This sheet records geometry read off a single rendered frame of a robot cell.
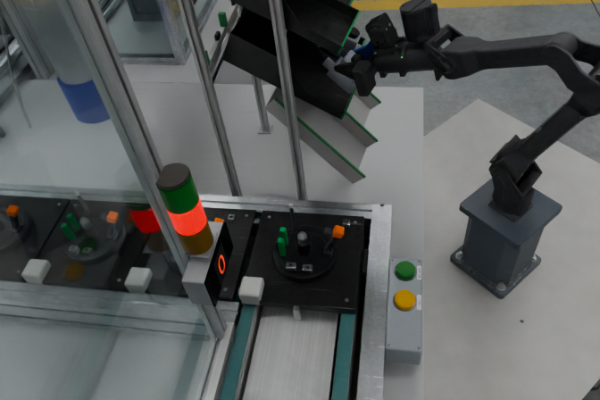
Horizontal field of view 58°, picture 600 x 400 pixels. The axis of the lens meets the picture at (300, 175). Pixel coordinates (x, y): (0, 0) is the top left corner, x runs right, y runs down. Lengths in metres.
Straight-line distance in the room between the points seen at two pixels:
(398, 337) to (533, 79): 2.45
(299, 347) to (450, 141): 0.76
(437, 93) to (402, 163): 1.68
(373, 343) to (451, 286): 0.27
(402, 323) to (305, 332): 0.20
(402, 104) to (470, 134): 0.24
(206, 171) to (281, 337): 0.60
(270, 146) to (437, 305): 0.67
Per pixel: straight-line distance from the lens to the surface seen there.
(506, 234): 1.13
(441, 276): 1.29
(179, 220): 0.79
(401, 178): 1.47
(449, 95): 3.15
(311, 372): 1.11
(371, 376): 1.06
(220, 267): 0.91
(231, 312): 1.15
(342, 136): 1.32
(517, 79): 3.33
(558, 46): 0.91
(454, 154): 1.55
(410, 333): 1.09
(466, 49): 0.99
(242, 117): 1.71
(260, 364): 1.13
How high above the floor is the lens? 1.93
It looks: 46 degrees down
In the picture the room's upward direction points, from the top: 8 degrees counter-clockwise
